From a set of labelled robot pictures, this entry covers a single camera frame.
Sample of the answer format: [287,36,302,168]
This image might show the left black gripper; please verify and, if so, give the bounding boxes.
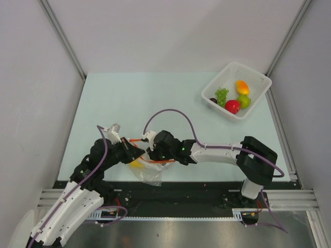
[102,136,145,170]

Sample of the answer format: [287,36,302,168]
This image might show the clear zip top bag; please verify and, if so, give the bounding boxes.
[128,153,175,187]

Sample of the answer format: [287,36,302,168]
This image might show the brown fake fig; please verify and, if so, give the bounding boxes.
[209,98,218,104]

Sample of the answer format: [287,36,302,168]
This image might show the green fake grapes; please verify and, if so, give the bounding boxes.
[215,87,229,108]

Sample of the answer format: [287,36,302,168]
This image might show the red fake apple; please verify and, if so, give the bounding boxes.
[224,100,241,115]

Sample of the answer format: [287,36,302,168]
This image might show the green fake pear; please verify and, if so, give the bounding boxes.
[236,95,251,109]

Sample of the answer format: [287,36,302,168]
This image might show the orange fake mango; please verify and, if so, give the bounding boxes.
[235,80,250,96]

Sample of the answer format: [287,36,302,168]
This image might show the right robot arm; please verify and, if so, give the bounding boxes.
[142,130,278,207]

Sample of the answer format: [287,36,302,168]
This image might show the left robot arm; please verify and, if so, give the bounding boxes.
[26,137,145,247]

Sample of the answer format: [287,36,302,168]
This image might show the white plastic basket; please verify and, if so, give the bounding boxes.
[201,61,272,122]

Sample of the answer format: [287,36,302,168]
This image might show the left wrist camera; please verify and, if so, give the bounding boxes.
[106,123,121,144]

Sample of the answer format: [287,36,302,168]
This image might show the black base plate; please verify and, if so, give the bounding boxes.
[101,181,271,218]

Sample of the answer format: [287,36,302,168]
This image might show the white cable duct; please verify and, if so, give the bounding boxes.
[85,208,259,223]

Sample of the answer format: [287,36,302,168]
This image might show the aluminium rail right side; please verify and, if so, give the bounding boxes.
[266,89,298,182]

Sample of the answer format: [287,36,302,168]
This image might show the left aluminium frame post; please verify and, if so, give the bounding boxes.
[38,0,87,81]

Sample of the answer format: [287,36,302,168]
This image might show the aluminium frame post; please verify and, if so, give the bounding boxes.
[266,0,314,76]
[38,0,87,81]

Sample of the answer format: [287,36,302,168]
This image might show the right aluminium frame post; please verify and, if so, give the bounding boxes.
[266,0,314,76]

